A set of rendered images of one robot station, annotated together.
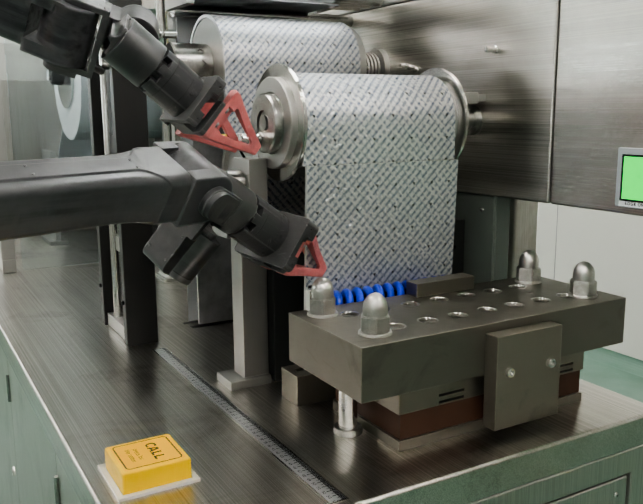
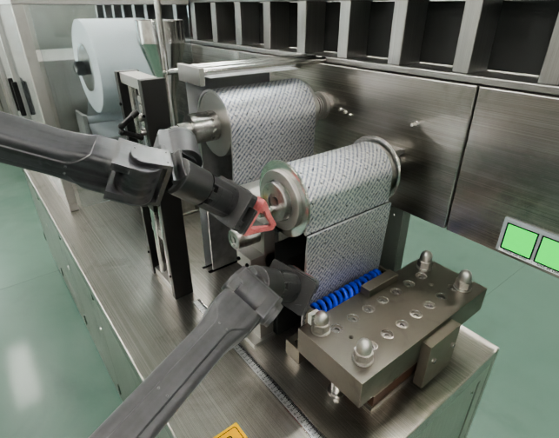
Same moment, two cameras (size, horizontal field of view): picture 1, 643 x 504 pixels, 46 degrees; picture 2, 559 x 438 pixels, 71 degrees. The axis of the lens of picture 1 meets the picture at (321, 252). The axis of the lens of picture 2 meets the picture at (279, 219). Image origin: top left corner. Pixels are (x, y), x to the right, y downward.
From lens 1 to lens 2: 0.46 m
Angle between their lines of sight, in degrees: 19
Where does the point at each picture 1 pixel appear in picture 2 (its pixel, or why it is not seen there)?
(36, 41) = (116, 191)
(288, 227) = (300, 285)
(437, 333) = (399, 355)
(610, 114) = (502, 194)
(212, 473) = not seen: outside the picture
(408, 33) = (346, 89)
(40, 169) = (169, 384)
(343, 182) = (328, 238)
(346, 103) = (331, 189)
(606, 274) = not seen: hidden behind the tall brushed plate
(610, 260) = not seen: hidden behind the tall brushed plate
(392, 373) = (375, 386)
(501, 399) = (427, 374)
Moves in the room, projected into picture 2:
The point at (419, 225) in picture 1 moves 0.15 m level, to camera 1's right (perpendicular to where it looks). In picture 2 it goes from (366, 245) to (432, 241)
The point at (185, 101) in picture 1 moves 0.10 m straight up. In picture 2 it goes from (228, 211) to (223, 150)
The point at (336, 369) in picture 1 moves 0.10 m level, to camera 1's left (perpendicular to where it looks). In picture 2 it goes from (338, 380) to (282, 387)
